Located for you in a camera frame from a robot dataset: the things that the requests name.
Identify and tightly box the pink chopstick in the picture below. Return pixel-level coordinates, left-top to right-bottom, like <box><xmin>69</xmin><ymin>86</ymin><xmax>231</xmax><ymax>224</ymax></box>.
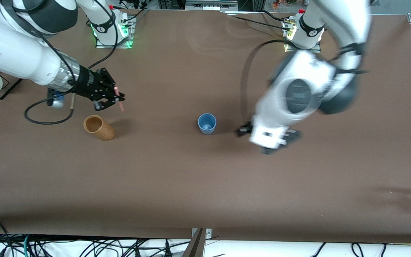
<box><xmin>114</xmin><ymin>86</ymin><xmax>125</xmax><ymax>112</ymax></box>

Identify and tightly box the blue plastic cup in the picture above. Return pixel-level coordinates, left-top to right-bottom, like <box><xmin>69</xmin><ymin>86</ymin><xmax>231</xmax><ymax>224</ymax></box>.
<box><xmin>198</xmin><ymin>113</ymin><xmax>217</xmax><ymax>135</ymax></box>

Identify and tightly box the bamboo chopstick holder cup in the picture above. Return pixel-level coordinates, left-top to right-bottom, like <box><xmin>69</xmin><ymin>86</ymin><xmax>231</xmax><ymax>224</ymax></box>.
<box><xmin>83</xmin><ymin>115</ymin><xmax>115</xmax><ymax>141</ymax></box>

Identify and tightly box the brown table cover sheet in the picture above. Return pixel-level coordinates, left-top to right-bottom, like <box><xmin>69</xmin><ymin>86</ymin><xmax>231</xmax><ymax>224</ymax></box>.
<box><xmin>0</xmin><ymin>6</ymin><xmax>411</xmax><ymax>245</ymax></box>

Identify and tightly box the dark brown slanted bar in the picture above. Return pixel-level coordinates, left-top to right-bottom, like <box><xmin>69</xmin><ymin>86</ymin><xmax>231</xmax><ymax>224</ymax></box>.
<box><xmin>182</xmin><ymin>228</ymin><xmax>206</xmax><ymax>257</ymax></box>

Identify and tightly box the grey equipment box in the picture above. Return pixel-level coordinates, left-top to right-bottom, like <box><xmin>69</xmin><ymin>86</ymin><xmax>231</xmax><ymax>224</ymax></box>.
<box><xmin>185</xmin><ymin>0</ymin><xmax>239</xmax><ymax>11</ymax></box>

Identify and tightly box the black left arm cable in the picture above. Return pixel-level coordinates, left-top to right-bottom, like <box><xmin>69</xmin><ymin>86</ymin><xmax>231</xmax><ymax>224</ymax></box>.
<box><xmin>240</xmin><ymin>39</ymin><xmax>289</xmax><ymax>119</ymax></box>

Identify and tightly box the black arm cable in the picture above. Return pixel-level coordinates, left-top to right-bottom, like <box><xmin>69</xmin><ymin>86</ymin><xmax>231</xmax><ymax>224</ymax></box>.
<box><xmin>24</xmin><ymin>0</ymin><xmax>119</xmax><ymax>125</ymax></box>
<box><xmin>240</xmin><ymin>39</ymin><xmax>289</xmax><ymax>119</ymax></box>

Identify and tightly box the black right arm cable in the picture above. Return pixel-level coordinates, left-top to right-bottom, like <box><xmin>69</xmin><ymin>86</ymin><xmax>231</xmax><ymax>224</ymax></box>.
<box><xmin>24</xmin><ymin>0</ymin><xmax>119</xmax><ymax>125</ymax></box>

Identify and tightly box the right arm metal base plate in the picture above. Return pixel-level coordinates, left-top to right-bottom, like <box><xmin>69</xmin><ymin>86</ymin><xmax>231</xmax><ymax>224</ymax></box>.
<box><xmin>95</xmin><ymin>16</ymin><xmax>135</xmax><ymax>49</ymax></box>

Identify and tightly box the black wire rack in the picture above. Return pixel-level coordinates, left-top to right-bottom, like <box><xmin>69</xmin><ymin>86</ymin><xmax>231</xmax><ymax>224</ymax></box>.
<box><xmin>0</xmin><ymin>64</ymin><xmax>24</xmax><ymax>101</ymax></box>

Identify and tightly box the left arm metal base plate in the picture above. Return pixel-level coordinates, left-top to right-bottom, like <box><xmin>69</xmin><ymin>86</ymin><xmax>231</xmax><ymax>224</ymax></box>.
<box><xmin>283</xmin><ymin>18</ymin><xmax>322</xmax><ymax>54</ymax></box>

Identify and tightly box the thin black base cable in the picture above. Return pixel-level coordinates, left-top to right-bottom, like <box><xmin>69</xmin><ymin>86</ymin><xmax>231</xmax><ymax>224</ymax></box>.
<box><xmin>223</xmin><ymin>11</ymin><xmax>292</xmax><ymax>32</ymax></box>

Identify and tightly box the small metal bracket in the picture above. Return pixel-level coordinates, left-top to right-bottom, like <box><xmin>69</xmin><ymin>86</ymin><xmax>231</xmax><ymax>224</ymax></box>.
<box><xmin>191</xmin><ymin>228</ymin><xmax>213</xmax><ymax>239</ymax></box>

